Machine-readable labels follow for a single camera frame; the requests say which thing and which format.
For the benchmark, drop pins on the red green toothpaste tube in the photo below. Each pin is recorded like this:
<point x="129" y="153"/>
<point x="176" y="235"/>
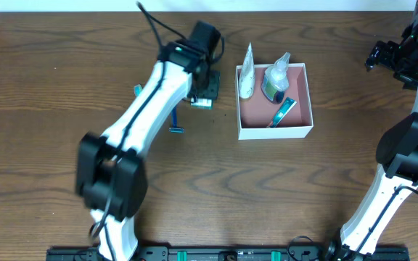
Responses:
<point x="286" y="106"/>

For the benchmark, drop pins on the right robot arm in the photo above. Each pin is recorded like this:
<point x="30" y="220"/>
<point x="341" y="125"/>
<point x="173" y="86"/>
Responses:
<point x="397" y="157"/>

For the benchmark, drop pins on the white lotion tube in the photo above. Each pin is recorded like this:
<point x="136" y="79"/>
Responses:
<point x="246" y="82"/>

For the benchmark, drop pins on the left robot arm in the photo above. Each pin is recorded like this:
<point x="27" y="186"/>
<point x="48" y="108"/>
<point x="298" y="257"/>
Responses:
<point x="110" y="174"/>

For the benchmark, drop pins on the white box pink interior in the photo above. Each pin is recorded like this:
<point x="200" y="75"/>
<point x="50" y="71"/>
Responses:
<point x="255" y="113"/>

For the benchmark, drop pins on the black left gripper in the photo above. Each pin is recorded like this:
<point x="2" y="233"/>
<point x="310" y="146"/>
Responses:
<point x="209" y="90"/>

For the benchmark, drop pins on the green white soap box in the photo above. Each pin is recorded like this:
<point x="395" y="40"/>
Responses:
<point x="201" y="103"/>

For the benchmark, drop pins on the green white toothbrush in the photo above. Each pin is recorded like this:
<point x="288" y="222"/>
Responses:
<point x="138" y="89"/>

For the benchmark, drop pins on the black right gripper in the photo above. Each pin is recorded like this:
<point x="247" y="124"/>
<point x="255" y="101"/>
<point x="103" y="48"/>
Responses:
<point x="382" y="53"/>

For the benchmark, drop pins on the clear pump bottle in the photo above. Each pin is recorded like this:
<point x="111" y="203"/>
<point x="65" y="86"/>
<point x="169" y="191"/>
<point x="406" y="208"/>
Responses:
<point x="275" y="81"/>

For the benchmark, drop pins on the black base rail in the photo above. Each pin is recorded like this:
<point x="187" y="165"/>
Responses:
<point x="161" y="253"/>

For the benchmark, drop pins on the blue disposable razor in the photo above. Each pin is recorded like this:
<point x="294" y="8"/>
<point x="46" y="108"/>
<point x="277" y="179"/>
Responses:
<point x="174" y="128"/>

